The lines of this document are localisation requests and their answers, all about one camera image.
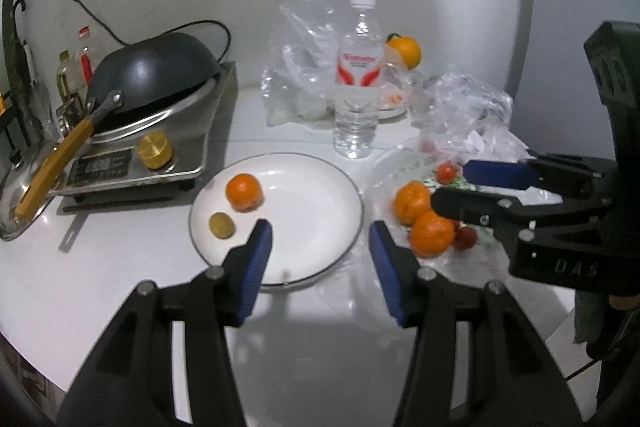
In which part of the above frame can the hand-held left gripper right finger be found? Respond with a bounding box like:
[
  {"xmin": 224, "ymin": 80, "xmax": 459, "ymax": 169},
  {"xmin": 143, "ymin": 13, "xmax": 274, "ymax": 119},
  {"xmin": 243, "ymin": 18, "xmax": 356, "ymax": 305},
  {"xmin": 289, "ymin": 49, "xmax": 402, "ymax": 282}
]
[{"xmin": 368, "ymin": 221, "xmax": 583, "ymax": 427}]

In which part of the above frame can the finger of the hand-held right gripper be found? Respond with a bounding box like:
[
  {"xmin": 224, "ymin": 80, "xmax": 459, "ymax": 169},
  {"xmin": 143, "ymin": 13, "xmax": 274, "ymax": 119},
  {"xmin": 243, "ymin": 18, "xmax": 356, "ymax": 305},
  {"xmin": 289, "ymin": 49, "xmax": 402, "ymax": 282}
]
[
  {"xmin": 462, "ymin": 153, "xmax": 618, "ymax": 208},
  {"xmin": 431, "ymin": 187, "xmax": 613, "ymax": 253}
]

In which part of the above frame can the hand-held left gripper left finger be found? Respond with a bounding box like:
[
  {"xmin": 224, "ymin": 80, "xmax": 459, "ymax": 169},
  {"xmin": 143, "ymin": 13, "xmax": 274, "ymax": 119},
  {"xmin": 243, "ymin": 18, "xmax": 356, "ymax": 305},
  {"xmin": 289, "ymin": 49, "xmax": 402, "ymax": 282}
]
[{"xmin": 57, "ymin": 218, "xmax": 274, "ymax": 427}]

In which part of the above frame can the green printed plastic bag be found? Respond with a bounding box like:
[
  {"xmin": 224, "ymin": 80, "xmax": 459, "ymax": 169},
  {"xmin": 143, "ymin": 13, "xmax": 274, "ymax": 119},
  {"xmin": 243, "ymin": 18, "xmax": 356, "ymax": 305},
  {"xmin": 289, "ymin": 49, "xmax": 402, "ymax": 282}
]
[{"xmin": 320, "ymin": 139, "xmax": 511, "ymax": 333}]

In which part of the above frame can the white round plate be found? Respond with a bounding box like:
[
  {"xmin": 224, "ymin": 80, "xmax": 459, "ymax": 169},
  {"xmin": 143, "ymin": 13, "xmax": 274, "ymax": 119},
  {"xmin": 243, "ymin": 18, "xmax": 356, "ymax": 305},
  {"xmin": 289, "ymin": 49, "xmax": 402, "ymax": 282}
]
[{"xmin": 188, "ymin": 152, "xmax": 364, "ymax": 287}]

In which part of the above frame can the small greenish round fruit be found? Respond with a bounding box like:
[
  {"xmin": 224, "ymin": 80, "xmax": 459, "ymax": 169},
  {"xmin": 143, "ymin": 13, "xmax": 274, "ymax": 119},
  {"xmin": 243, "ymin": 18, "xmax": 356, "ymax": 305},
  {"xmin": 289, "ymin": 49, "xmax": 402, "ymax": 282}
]
[{"xmin": 208, "ymin": 212, "xmax": 235, "ymax": 240}]

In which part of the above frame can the crumpled clear plastic bag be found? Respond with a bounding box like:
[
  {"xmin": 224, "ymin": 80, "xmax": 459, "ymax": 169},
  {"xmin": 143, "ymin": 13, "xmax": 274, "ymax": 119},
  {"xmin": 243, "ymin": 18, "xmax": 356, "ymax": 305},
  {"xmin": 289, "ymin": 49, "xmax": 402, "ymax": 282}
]
[{"xmin": 410, "ymin": 67, "xmax": 546, "ymax": 162}]

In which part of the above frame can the white dish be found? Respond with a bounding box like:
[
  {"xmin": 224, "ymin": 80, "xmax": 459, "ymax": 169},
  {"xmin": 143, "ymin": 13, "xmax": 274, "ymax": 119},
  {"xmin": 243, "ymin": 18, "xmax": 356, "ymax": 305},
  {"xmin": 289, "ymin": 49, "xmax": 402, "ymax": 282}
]
[{"xmin": 372, "ymin": 72, "xmax": 416, "ymax": 120}]

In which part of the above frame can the steel induction cooker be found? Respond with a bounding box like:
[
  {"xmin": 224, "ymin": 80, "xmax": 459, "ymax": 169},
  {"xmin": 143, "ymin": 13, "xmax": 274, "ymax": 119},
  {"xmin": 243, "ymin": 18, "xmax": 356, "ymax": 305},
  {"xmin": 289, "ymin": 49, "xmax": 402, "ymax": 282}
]
[{"xmin": 47, "ymin": 61, "xmax": 238, "ymax": 208}]

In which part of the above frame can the clear plastic water bottle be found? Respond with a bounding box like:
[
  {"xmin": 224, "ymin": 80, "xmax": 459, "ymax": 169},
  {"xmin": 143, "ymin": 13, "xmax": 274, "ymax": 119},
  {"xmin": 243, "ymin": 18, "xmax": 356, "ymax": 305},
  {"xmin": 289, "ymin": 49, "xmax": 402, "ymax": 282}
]
[{"xmin": 333, "ymin": 0, "xmax": 386, "ymax": 159}]

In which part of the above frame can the orange mandarin with leaf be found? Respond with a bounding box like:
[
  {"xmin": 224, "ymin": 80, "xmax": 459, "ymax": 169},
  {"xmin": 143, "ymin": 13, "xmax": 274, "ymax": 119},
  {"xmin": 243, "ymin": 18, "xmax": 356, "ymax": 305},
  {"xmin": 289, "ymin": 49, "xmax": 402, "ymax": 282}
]
[{"xmin": 385, "ymin": 33, "xmax": 422, "ymax": 70}]

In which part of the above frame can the steel pan lid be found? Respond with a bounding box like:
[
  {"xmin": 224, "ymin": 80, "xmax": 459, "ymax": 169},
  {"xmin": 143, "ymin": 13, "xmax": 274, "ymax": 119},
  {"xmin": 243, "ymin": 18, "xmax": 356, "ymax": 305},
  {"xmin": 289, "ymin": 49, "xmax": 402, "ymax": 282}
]
[{"xmin": 0, "ymin": 142, "xmax": 66, "ymax": 242}]

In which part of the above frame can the yellow oil bottle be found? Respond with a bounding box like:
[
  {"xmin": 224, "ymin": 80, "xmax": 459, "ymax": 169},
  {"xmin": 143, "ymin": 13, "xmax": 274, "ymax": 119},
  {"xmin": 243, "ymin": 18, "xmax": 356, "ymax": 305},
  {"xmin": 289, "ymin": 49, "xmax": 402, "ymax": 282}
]
[{"xmin": 56, "ymin": 51, "xmax": 83, "ymax": 108}]

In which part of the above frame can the red capped sauce bottle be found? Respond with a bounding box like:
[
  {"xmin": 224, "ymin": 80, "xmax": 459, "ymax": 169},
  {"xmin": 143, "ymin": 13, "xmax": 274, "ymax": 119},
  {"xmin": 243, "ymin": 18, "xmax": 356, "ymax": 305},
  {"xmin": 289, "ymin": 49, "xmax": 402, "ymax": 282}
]
[{"xmin": 75, "ymin": 26, "xmax": 96, "ymax": 88}]

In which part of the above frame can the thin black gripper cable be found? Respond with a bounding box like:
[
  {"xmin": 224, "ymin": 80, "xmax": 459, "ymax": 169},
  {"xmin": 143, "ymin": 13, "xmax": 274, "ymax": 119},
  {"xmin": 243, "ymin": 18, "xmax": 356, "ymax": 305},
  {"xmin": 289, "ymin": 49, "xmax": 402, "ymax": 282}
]
[{"xmin": 564, "ymin": 354, "xmax": 603, "ymax": 380}]

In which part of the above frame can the black power cable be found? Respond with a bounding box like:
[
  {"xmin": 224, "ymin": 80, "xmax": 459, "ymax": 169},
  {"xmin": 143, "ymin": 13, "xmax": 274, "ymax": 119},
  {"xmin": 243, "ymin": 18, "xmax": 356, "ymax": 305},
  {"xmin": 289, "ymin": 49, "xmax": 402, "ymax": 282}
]
[{"xmin": 52, "ymin": 0, "xmax": 232, "ymax": 62}]

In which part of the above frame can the black wok with wooden handle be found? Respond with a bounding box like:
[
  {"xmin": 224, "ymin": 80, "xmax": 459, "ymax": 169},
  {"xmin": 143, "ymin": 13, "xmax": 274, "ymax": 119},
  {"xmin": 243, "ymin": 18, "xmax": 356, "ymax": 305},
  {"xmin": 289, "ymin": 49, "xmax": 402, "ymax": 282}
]
[{"xmin": 14, "ymin": 32, "xmax": 224, "ymax": 220}]

